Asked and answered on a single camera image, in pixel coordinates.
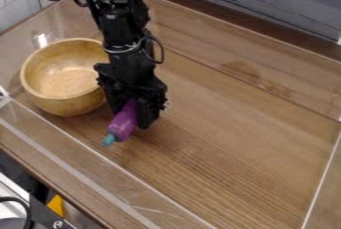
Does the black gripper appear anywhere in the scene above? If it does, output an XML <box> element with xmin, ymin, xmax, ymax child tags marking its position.
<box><xmin>93</xmin><ymin>50</ymin><xmax>170</xmax><ymax>129</ymax></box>

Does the purple toy eggplant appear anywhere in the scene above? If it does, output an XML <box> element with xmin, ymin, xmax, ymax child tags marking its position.
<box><xmin>103</xmin><ymin>100</ymin><xmax>138</xmax><ymax>146</ymax></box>

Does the brown wooden bowl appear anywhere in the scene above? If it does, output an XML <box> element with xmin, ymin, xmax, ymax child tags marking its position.
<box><xmin>20</xmin><ymin>38</ymin><xmax>109</xmax><ymax>116</ymax></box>

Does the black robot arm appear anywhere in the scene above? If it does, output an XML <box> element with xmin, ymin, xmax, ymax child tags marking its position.
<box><xmin>50</xmin><ymin>0</ymin><xmax>169</xmax><ymax>129</ymax></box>

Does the yellow black device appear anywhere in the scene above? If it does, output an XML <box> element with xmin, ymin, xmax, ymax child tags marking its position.
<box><xmin>26</xmin><ymin>192</ymin><xmax>91</xmax><ymax>229</ymax></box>

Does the clear acrylic tray wall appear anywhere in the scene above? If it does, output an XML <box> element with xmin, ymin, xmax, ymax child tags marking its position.
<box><xmin>0</xmin><ymin>93</ymin><xmax>216</xmax><ymax>229</ymax></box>

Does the black cable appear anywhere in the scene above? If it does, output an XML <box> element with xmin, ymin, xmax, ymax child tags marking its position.
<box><xmin>0</xmin><ymin>196</ymin><xmax>35</xmax><ymax>229</ymax></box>

